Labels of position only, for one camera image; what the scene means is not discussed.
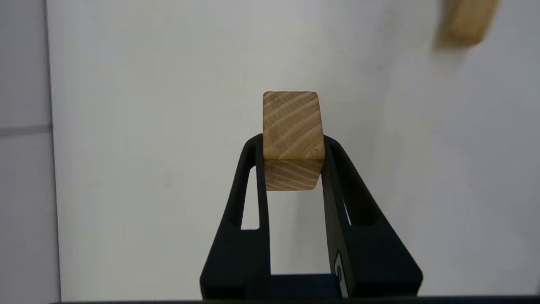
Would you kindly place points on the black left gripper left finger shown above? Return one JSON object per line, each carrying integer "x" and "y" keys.
{"x": 240, "y": 253}

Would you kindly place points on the triangular wooden building block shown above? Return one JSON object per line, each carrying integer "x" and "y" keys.
{"x": 293, "y": 135}

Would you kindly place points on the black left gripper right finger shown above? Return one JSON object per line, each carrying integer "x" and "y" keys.
{"x": 371, "y": 253}

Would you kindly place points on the rectangular wooden building block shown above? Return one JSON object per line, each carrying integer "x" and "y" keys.
{"x": 464, "y": 21}

